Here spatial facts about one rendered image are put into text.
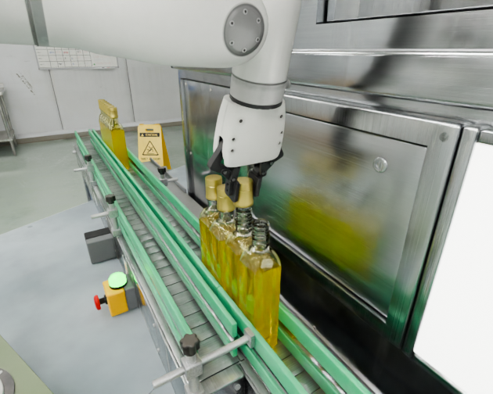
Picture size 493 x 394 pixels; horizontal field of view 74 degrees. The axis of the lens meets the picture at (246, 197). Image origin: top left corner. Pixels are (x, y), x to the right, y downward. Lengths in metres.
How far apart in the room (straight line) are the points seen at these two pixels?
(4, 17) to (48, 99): 6.01
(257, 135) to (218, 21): 0.19
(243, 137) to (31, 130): 6.04
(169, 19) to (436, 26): 0.31
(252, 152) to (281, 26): 0.17
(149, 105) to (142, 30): 6.29
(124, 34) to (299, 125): 0.36
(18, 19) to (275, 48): 0.25
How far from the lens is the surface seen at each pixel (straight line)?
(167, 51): 0.33
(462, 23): 0.46
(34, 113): 6.38
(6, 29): 0.36
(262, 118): 0.47
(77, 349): 0.93
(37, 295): 1.14
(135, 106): 6.55
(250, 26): 0.35
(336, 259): 0.61
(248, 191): 0.54
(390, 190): 0.49
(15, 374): 0.81
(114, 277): 0.93
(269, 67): 0.43
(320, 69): 0.56
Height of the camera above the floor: 1.39
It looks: 24 degrees down
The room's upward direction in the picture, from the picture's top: straight up
